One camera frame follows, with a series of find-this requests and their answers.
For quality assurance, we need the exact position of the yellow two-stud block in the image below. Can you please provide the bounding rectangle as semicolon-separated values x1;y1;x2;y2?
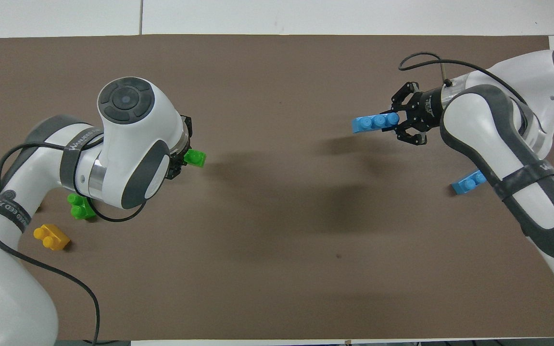
34;224;71;251

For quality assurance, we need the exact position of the green two-stud block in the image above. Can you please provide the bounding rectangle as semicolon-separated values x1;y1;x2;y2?
184;149;207;168
67;193;97;221

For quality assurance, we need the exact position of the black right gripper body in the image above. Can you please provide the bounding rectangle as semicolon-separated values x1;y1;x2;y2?
412;86;446;131

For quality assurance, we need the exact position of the blue three-stud block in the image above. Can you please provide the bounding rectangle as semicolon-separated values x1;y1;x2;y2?
451;170;488;195
353;112;400;134

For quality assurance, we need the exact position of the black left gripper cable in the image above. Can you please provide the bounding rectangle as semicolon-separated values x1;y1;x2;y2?
0;139;148;346

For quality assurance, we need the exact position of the brown table mat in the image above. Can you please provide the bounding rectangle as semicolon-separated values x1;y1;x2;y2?
0;35;554;342

